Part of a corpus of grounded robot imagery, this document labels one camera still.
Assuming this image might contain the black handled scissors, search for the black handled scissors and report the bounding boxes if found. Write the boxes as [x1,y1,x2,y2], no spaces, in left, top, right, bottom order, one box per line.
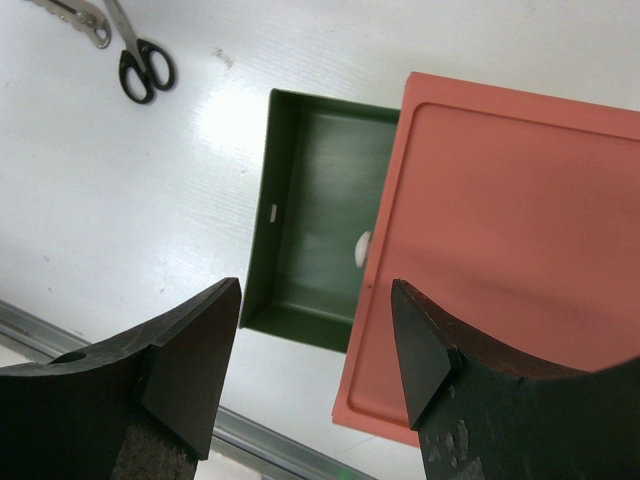
[104,0,177,105]

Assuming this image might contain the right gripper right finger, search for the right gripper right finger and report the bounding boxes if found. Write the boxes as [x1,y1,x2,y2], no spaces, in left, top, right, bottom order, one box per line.
[391,279,639,479]

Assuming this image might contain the red top drawer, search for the red top drawer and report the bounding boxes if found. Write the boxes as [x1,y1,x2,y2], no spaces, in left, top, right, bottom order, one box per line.
[332,72,639,445]

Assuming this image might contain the aluminium frame rail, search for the aluminium frame rail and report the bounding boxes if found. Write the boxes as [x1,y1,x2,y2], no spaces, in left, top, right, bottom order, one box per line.
[0,298,381,480]

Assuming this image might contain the green drawer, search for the green drawer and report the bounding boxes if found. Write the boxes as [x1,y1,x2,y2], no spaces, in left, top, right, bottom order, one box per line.
[240,89,399,352]

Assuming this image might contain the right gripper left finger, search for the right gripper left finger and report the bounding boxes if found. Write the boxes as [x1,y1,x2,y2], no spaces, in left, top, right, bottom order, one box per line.
[1,278,241,479]

